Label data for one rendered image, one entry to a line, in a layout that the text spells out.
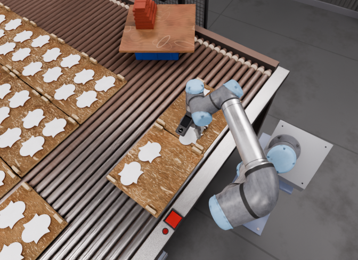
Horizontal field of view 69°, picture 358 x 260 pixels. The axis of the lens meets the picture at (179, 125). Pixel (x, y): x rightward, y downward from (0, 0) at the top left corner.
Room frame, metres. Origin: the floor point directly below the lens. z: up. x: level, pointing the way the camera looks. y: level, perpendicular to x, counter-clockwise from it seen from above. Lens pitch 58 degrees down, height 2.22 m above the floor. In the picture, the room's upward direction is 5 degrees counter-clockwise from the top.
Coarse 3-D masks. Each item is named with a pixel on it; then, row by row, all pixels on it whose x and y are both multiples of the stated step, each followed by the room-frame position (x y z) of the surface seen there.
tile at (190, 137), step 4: (192, 128) 0.69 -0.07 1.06; (188, 132) 0.67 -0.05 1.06; (192, 132) 0.66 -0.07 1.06; (180, 136) 0.65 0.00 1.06; (184, 136) 0.64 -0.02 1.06; (188, 136) 0.64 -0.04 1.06; (192, 136) 0.64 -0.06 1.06; (196, 136) 0.64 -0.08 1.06; (180, 140) 0.62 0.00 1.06; (184, 140) 0.62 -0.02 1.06; (188, 140) 0.62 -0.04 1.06; (192, 140) 0.62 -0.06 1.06; (196, 140) 0.62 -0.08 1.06; (184, 144) 0.60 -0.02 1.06; (188, 144) 0.60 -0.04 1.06
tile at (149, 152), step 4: (148, 144) 0.68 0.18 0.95; (152, 144) 0.67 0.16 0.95; (156, 144) 0.67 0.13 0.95; (140, 148) 0.66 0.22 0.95; (144, 148) 0.66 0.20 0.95; (148, 148) 0.65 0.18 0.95; (152, 148) 0.65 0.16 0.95; (156, 148) 0.65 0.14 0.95; (160, 148) 0.65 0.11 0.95; (140, 152) 0.63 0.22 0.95; (144, 152) 0.63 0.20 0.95; (148, 152) 0.63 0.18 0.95; (152, 152) 0.62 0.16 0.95; (156, 152) 0.62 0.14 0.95; (140, 156) 0.61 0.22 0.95; (144, 156) 0.61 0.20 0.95; (148, 156) 0.60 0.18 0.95; (152, 156) 0.60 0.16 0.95; (156, 156) 0.60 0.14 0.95; (160, 156) 0.60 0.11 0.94; (144, 160) 0.58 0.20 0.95; (148, 160) 0.58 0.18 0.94; (152, 160) 0.58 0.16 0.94
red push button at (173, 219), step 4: (172, 212) 0.30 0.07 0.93; (168, 216) 0.28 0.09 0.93; (172, 216) 0.28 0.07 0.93; (176, 216) 0.28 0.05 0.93; (180, 216) 0.28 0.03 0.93; (168, 220) 0.27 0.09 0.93; (172, 220) 0.27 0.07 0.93; (176, 220) 0.26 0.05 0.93; (180, 220) 0.26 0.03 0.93; (172, 224) 0.25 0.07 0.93; (176, 224) 0.24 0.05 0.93
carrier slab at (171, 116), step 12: (204, 84) 1.08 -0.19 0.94; (180, 96) 1.00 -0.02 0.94; (168, 108) 0.92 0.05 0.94; (180, 108) 0.91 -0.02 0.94; (156, 120) 0.84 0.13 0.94; (168, 120) 0.83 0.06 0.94; (216, 120) 0.80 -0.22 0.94; (204, 132) 0.73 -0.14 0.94; (216, 132) 0.72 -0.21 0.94; (192, 144) 0.66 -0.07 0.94; (204, 144) 0.65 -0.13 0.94
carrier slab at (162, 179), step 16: (144, 144) 0.68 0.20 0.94; (160, 144) 0.68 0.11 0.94; (176, 144) 0.67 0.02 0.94; (128, 160) 0.59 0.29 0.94; (160, 160) 0.58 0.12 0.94; (176, 160) 0.57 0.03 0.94; (192, 160) 0.56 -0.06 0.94; (112, 176) 0.51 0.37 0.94; (144, 176) 0.50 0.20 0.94; (160, 176) 0.49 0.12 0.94; (176, 176) 0.48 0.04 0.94; (128, 192) 0.42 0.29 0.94; (144, 192) 0.41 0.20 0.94; (160, 192) 0.40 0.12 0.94; (160, 208) 0.32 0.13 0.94
